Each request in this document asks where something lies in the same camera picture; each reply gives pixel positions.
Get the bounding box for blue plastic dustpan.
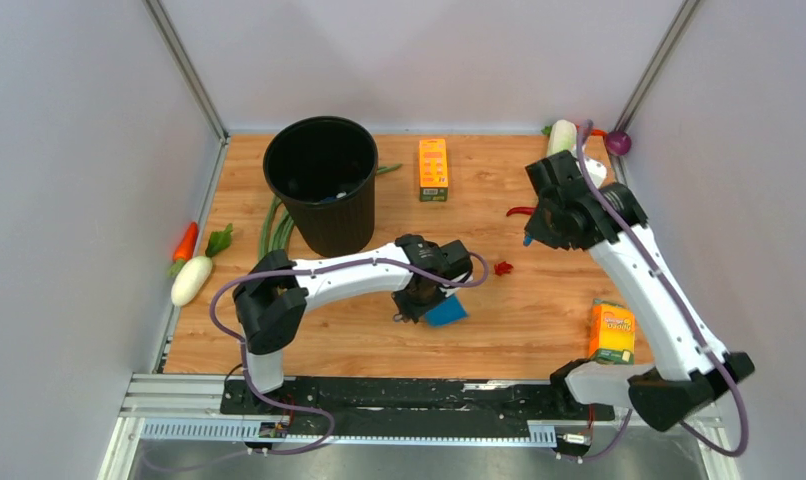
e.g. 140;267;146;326
424;295;468;327

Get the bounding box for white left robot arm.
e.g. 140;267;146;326
232;234;479;415

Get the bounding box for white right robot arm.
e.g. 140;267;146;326
525;151;755;431

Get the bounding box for red chili pepper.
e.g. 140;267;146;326
505;206;536;217

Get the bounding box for napa cabbage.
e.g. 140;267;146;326
546;119;578;157

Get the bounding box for red paper scrap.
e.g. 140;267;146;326
493;261;514;276

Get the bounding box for orange carrot at back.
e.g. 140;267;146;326
574;123;608;138

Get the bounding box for orange carrot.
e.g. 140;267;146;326
574;123;608;138
168;222;199;277

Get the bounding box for purple onion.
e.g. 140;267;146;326
604;131;633;156

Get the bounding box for orange juice box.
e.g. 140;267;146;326
588;299;637;365

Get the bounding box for yellow orange carton box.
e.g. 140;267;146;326
418;138;449;202

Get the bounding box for black plastic bin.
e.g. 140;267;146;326
263;116;379;258

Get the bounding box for green long beans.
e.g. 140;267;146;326
257;162;404;266

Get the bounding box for white radish with leaves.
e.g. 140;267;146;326
170;223;233;308

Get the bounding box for orange carrot at left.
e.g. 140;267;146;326
168;222;199;277

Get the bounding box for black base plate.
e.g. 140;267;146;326
220;376;615;439

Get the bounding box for aluminium frame rail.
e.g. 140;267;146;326
98;374;742;480

